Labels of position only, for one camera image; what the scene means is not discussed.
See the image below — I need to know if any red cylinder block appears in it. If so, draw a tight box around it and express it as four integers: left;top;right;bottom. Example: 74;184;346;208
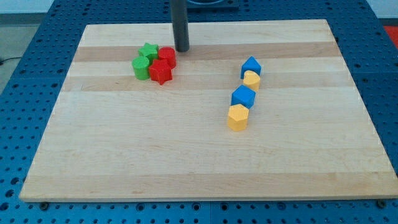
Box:
158;47;177;68

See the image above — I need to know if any yellow hexagon block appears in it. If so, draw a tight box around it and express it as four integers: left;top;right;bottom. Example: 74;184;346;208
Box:
227;104;249;131

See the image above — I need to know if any blue cube block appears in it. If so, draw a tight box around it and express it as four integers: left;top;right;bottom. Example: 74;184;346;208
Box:
230;85;256;109

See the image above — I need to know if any red star block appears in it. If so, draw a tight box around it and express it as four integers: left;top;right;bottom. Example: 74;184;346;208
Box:
149;59;172;85

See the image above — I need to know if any yellow half-round block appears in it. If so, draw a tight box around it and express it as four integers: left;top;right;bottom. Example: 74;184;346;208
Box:
243;70;261;92

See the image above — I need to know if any light wooden board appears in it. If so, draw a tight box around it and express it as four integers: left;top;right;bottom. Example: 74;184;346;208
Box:
19;19;397;202

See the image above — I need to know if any blue triangular prism block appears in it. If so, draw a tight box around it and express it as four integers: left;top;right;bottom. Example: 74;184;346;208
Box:
240;56;262;79

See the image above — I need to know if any green cylinder block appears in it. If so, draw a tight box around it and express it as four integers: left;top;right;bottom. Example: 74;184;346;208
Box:
131;56;150;80

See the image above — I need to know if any green star block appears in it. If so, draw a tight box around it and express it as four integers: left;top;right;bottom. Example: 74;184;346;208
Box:
138;43;159;65

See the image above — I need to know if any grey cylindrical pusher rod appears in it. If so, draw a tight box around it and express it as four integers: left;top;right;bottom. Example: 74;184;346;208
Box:
170;0;190;52

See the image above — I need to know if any black cable on floor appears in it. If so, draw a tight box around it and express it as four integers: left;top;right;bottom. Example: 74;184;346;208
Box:
0;56;22;66

